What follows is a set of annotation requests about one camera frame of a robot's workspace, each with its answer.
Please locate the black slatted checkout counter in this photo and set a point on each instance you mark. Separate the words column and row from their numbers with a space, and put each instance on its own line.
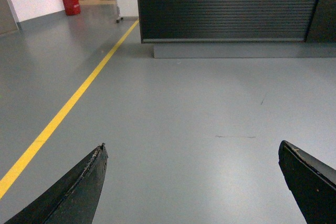
column 238, row 28

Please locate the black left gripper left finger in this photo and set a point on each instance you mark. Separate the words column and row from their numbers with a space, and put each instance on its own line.
column 74, row 197

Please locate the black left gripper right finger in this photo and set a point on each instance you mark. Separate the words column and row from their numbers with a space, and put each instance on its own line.
column 311, row 182

